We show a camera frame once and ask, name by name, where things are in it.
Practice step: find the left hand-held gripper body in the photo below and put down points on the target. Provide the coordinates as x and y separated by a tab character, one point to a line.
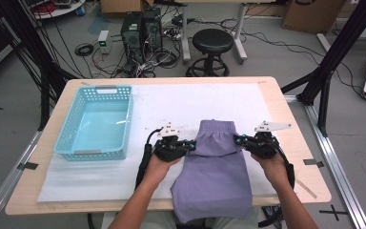
168	149

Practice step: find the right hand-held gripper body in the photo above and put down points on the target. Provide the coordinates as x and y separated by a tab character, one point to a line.
263	146

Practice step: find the purple shorts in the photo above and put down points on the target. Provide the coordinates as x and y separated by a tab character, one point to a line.
213	178

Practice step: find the light blue plastic basket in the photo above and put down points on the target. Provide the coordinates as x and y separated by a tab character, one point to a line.
101	127

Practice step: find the person's left hand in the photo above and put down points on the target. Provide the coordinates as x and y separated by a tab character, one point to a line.
160	168

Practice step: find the person's right hand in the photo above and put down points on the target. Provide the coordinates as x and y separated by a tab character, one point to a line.
271	171

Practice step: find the white foam mat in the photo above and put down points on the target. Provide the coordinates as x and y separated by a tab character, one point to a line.
171	105

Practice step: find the black tape piece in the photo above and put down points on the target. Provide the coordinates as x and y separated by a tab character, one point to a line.
28	166
314	162

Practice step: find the thin wooden stick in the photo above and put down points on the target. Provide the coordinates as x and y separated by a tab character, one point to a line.
308	190

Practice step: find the black foot pedal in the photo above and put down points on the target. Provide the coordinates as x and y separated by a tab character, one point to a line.
268	210

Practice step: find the person's legs grey trousers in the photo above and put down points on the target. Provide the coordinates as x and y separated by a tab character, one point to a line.
158	222

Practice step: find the black round stool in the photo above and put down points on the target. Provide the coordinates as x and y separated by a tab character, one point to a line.
213	41

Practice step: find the black computer tower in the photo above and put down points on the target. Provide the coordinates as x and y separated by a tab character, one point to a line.
132	35
152	28

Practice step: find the small white box green light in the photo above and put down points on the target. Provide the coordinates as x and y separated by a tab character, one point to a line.
103	41

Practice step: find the large cardboard box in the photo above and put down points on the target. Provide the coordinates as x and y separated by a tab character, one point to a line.
311	16

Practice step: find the small cardboard box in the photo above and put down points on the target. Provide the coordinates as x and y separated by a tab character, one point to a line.
120	5

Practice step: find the white round table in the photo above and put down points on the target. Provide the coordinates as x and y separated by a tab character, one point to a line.
60	11

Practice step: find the aluminium rail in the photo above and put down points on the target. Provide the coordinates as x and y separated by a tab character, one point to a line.
330	159
6	187

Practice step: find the white desk frame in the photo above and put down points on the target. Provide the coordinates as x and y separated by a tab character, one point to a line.
186	38

